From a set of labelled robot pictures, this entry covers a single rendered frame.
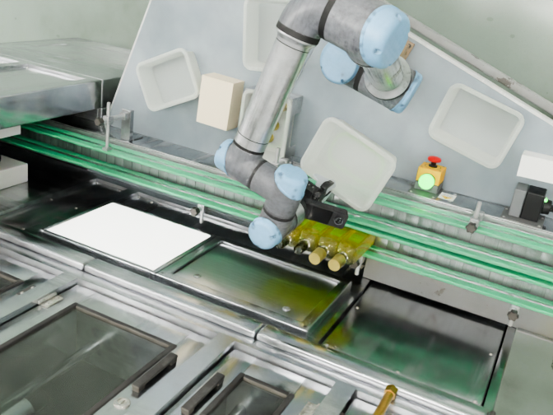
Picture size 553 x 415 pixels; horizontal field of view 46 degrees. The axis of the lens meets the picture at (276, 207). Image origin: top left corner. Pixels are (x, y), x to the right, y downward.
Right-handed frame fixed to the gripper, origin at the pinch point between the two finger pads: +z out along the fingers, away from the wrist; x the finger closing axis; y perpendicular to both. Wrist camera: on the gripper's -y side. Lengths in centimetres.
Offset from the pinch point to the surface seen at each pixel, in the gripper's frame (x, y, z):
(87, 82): 35, 104, 23
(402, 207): 2.2, -17.1, 14.7
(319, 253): 16.0, -6.4, -6.6
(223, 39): -2, 64, 36
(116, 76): 37, 104, 39
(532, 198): -14, -45, 29
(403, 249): 17.6, -23.4, 20.4
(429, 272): 14.5, -33.4, 13.3
